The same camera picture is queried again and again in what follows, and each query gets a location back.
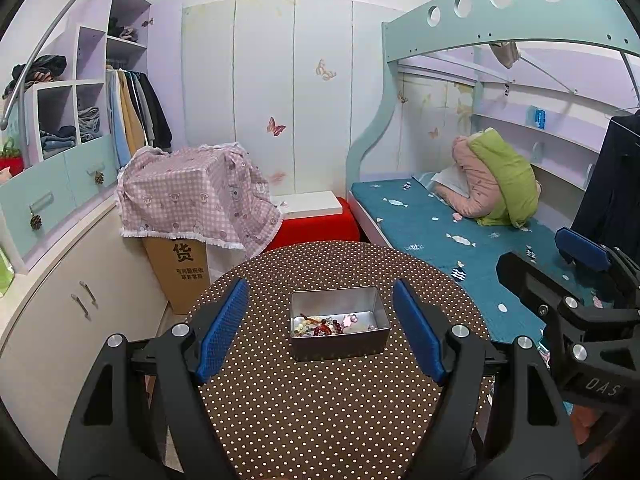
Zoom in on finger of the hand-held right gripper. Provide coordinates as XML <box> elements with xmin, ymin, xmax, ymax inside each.
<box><xmin>496</xmin><ymin>251</ymin><xmax>640</xmax><ymax>402</ymax></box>
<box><xmin>555</xmin><ymin>226</ymin><xmax>640</xmax><ymax>311</ymax></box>

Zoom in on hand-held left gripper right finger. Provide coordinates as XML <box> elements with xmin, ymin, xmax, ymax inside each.
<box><xmin>392</xmin><ymin>279</ymin><xmax>583</xmax><ymax>480</ymax></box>

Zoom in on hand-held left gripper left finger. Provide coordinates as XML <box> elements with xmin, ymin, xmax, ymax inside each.
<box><xmin>57</xmin><ymin>279</ymin><xmax>250</xmax><ymax>480</ymax></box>

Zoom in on silver metal tin box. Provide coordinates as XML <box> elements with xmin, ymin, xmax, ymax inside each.
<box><xmin>288</xmin><ymin>285</ymin><xmax>392</xmax><ymax>363</ymax></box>

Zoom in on red bead bracelet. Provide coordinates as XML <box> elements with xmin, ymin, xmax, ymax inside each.
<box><xmin>311</xmin><ymin>319</ymin><xmax>346</xmax><ymax>338</ymax></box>

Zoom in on dark navy hanging jacket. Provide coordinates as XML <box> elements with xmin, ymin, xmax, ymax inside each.
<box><xmin>570</xmin><ymin>111</ymin><xmax>640</xmax><ymax>262</ymax></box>

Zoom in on brown cardboard box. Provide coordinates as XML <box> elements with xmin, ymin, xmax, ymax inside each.
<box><xmin>142</xmin><ymin>236</ymin><xmax>212</xmax><ymax>316</ymax></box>

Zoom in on pink and green quilt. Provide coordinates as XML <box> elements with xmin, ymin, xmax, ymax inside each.
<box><xmin>431</xmin><ymin>127</ymin><xmax>544</xmax><ymax>229</ymax></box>

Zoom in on brown polka dot tablecloth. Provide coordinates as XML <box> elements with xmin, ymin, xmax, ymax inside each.
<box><xmin>184</xmin><ymin>240</ymin><xmax>497</xmax><ymax>480</ymax></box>

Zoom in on red stool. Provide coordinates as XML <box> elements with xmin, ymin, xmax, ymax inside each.
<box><xmin>264</xmin><ymin>197</ymin><xmax>362</xmax><ymax>254</ymax></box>

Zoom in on pink checked frilled cloth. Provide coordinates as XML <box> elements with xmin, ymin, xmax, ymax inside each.
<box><xmin>116</xmin><ymin>142</ymin><xmax>284</xmax><ymax>252</ymax></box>

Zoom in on white pillow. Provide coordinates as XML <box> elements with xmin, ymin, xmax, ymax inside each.
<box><xmin>431</xmin><ymin>166</ymin><xmax>472</xmax><ymax>200</ymax></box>

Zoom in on white flat board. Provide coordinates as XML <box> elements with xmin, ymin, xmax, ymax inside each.
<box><xmin>272</xmin><ymin>190</ymin><xmax>344</xmax><ymax>220</ymax></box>

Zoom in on white floor cabinet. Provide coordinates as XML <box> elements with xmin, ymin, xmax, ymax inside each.
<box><xmin>0</xmin><ymin>194</ymin><xmax>172</xmax><ymax>463</ymax></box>

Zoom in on beige hanging garment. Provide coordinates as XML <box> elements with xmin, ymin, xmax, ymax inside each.
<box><xmin>489</xmin><ymin>42</ymin><xmax>523</xmax><ymax>70</ymax></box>

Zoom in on black hanging coat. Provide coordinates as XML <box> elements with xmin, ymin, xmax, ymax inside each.
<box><xmin>136</xmin><ymin>71</ymin><xmax>174</xmax><ymax>152</ymax></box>

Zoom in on teal drawer unit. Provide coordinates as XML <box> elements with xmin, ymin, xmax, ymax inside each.
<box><xmin>0</xmin><ymin>132</ymin><xmax>122</xmax><ymax>275</ymax></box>

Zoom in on yellow hanging coat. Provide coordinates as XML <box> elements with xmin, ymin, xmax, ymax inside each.
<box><xmin>120</xmin><ymin>70</ymin><xmax>147</xmax><ymax>157</ymax></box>

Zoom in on light blue hanging garment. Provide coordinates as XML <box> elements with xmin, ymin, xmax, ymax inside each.
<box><xmin>106</xmin><ymin>69</ymin><xmax>127</xmax><ymax>170</ymax></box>

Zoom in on folded grey clothes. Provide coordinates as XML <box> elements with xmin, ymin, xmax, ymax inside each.
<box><xmin>77</xmin><ymin>106</ymin><xmax>103</xmax><ymax>143</ymax></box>

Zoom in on folded blue jeans stack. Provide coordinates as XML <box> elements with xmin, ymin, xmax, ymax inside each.
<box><xmin>39</xmin><ymin>126</ymin><xmax>78</xmax><ymax>157</ymax></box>

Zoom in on red bag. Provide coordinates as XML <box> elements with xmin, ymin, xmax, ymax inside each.
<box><xmin>0</xmin><ymin>136</ymin><xmax>26</xmax><ymax>177</ymax></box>

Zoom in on lavender open shelving unit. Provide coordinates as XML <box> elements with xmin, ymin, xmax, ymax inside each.
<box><xmin>24</xmin><ymin>0</ymin><xmax>154</xmax><ymax>162</ymax></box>

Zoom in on dark clothes heap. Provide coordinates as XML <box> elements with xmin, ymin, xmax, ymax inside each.
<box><xmin>2</xmin><ymin>54</ymin><xmax>68</xmax><ymax>101</ymax></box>

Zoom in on teal bunk bed frame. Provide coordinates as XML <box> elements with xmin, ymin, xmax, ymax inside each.
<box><xmin>347</xmin><ymin>0</ymin><xmax>640</xmax><ymax>202</ymax></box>

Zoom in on curved grey metal rail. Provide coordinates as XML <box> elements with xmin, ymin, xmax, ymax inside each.
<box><xmin>0</xmin><ymin>0</ymin><xmax>162</xmax><ymax>133</ymax></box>

